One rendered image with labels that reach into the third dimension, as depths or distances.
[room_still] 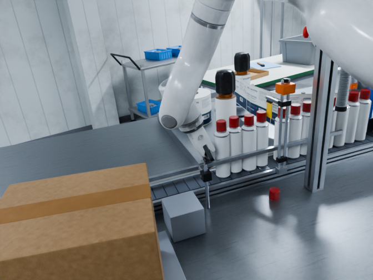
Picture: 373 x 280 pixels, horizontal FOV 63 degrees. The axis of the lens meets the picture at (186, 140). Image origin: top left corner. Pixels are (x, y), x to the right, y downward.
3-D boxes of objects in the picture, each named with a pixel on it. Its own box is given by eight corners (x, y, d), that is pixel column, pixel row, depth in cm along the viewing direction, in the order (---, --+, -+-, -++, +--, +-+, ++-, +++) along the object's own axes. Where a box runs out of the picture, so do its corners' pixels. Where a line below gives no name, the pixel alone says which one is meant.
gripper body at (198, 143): (207, 121, 92) (220, 150, 98) (195, 112, 101) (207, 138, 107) (185, 134, 92) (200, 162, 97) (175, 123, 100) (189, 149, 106)
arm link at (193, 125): (205, 115, 92) (208, 123, 93) (195, 106, 99) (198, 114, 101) (181, 129, 91) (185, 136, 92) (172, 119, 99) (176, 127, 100)
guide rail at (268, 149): (340, 132, 115) (341, 129, 114) (343, 133, 114) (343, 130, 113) (35, 209, 87) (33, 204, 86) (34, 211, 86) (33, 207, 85)
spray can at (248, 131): (254, 164, 113) (255, 111, 104) (257, 171, 108) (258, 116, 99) (240, 165, 113) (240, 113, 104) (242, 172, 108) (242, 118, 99)
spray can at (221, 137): (228, 170, 110) (226, 116, 102) (232, 177, 106) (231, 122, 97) (214, 172, 110) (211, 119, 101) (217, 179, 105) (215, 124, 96)
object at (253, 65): (263, 61, 316) (263, 60, 316) (281, 66, 288) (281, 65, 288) (242, 64, 311) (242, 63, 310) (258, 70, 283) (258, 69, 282)
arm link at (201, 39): (217, 40, 66) (180, 138, 86) (228, 18, 78) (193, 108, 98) (179, 24, 66) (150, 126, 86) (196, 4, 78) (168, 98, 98)
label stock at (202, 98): (220, 120, 156) (218, 92, 150) (187, 131, 146) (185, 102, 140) (197, 111, 171) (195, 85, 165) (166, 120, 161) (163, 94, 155)
